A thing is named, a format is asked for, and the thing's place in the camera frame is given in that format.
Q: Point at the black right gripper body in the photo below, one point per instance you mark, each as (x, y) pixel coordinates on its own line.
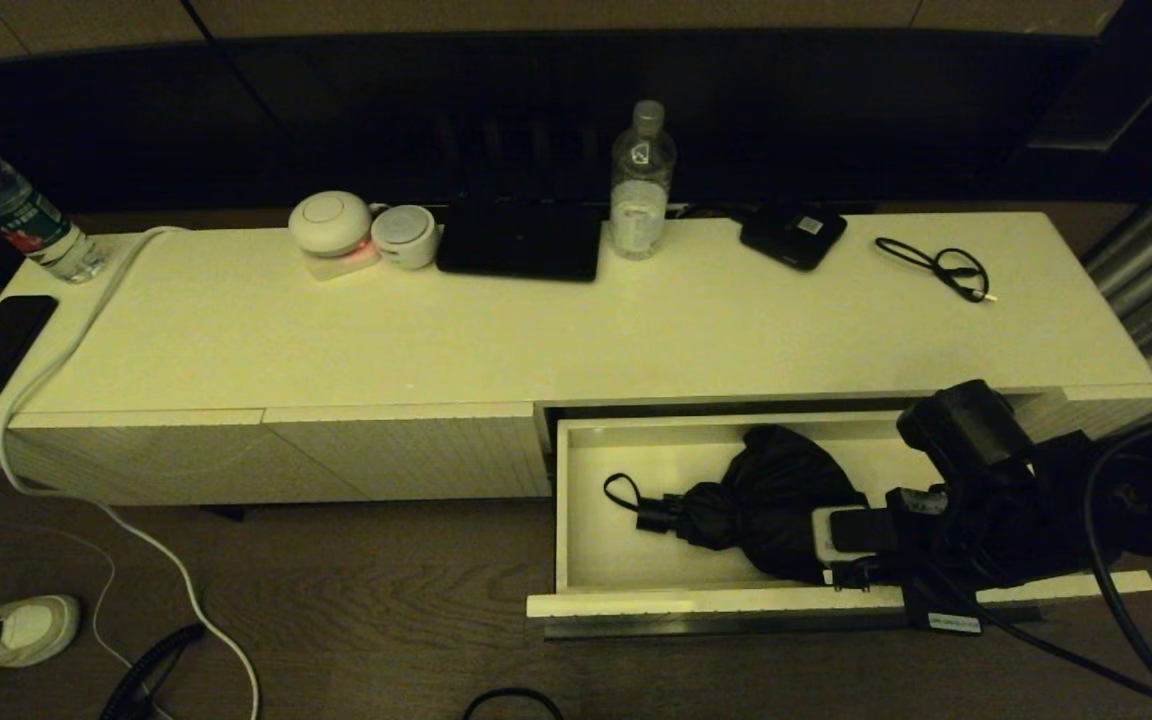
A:
(926, 540)

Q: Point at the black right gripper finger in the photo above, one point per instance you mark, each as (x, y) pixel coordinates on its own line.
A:
(854, 575)

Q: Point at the black umbrella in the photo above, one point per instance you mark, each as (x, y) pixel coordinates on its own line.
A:
(776, 490)

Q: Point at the white ribbed drawer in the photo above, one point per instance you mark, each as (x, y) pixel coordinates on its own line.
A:
(616, 540)

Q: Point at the white low cabinet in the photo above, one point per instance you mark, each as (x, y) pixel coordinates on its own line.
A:
(436, 330)

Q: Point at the small black box white label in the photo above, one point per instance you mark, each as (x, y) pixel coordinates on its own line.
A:
(794, 240)

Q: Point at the white ribbed cabinet door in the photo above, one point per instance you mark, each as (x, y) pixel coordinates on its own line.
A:
(436, 450)
(166, 455)

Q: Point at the clear water bottle grey cap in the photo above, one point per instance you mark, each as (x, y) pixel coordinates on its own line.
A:
(641, 190)

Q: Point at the black flat router box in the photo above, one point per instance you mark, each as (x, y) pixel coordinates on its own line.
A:
(521, 245)

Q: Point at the small white round speaker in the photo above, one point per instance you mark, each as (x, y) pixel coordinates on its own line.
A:
(406, 238)

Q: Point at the white dome device pink base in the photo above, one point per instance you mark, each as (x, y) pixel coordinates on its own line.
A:
(331, 225)

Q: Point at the white sneaker dark laces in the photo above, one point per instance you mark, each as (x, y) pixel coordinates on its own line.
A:
(21, 635)

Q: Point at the water bottle with green label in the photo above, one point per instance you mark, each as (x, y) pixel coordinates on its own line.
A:
(16, 215)

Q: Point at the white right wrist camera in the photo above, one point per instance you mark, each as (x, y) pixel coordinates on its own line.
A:
(841, 532)

